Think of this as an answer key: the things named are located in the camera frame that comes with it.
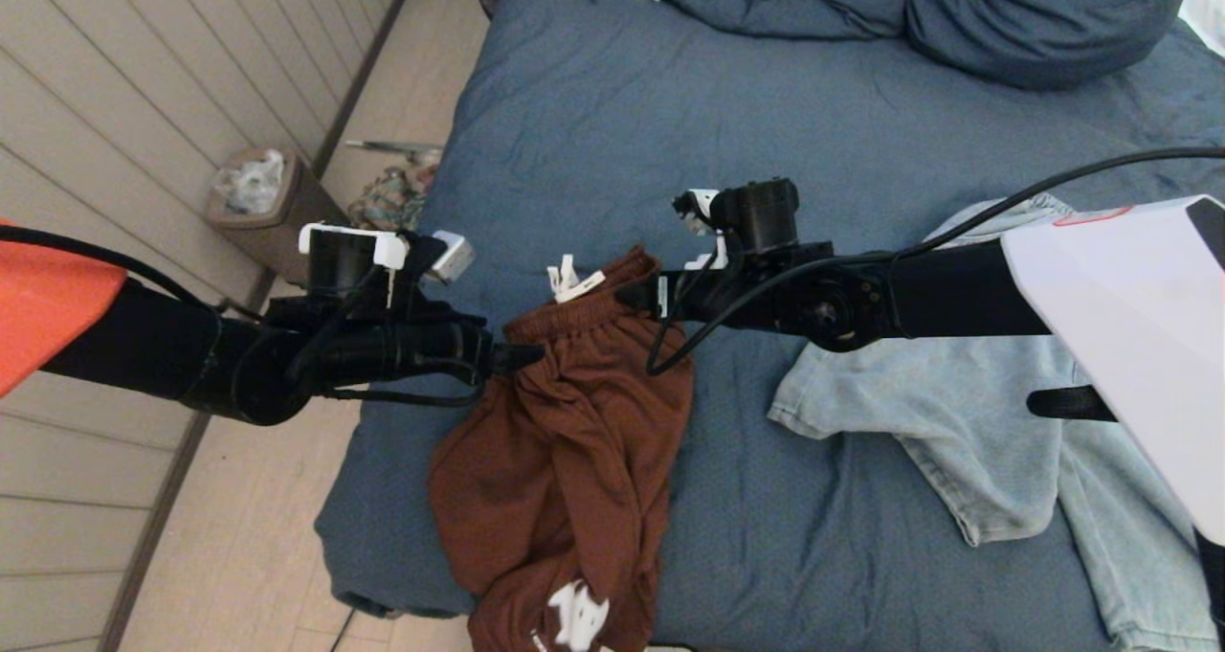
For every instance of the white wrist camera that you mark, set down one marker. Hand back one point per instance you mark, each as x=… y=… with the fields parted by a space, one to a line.
x=703 y=204
x=388 y=248

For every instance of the brown trash bin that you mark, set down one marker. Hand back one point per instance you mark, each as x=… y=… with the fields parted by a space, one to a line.
x=278 y=236

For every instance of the white pillow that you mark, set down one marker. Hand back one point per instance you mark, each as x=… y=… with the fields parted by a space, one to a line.
x=1210 y=6

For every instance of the colourful crumpled cloth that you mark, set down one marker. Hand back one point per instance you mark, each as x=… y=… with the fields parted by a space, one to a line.
x=388 y=207

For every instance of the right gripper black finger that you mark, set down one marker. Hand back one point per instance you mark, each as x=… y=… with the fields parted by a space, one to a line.
x=656 y=286
x=660 y=309

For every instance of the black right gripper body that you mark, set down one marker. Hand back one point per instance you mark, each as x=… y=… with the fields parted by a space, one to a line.
x=766 y=213

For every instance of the bunched blue duvet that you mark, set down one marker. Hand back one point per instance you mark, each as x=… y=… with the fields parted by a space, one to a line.
x=785 y=1

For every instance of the blue pillow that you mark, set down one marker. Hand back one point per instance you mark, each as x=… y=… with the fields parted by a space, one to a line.
x=1043 y=20

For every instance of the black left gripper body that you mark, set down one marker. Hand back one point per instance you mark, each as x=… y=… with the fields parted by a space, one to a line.
x=345 y=264

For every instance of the light blue denim shorts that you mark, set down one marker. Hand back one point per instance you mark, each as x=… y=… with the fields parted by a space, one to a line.
x=957 y=413

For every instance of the blue bed sheet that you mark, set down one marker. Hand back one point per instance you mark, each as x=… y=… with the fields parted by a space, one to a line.
x=766 y=106

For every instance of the rust brown garment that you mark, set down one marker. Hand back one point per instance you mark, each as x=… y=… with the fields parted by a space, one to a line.
x=565 y=460

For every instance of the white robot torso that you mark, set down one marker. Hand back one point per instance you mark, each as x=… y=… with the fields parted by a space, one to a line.
x=651 y=649

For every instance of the grey metal rod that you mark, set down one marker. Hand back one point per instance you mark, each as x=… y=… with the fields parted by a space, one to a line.
x=392 y=147

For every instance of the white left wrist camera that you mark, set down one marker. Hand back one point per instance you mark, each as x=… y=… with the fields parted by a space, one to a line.
x=388 y=248

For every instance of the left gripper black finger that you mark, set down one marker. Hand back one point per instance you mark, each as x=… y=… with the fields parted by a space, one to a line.
x=502 y=348
x=493 y=365

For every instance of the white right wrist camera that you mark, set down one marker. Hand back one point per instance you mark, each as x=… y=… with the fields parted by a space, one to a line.
x=703 y=204

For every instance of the white plastic bin bag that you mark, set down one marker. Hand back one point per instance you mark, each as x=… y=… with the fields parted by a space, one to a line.
x=256 y=189

